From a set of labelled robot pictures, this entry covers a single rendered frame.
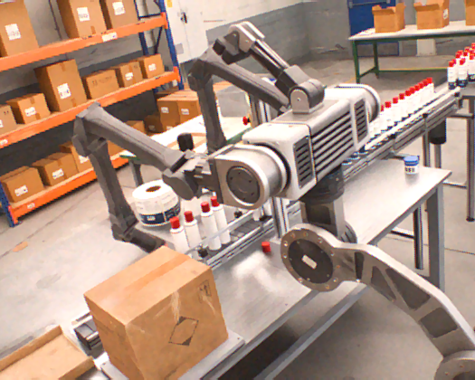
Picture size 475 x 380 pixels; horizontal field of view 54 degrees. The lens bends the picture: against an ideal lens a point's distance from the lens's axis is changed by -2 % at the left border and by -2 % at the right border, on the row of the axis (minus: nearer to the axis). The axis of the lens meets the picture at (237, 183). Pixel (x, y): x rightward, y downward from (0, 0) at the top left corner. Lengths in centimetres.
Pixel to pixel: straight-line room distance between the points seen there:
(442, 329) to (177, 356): 71
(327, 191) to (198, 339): 58
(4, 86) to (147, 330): 508
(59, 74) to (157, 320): 450
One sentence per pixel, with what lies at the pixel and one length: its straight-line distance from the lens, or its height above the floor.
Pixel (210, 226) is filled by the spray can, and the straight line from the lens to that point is 190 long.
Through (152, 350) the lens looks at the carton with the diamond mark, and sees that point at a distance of 138.
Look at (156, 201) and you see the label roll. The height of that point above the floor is 100.
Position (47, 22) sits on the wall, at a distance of 649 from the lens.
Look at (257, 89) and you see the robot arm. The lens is 156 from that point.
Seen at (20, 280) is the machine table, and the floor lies 83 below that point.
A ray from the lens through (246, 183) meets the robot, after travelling 102.
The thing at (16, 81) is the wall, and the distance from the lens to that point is 623.
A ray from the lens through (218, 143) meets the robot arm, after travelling 190.
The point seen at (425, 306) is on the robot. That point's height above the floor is 108.
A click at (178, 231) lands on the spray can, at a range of 181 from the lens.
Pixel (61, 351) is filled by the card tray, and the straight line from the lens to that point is 180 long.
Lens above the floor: 185
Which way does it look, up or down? 23 degrees down
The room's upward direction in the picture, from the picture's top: 12 degrees counter-clockwise
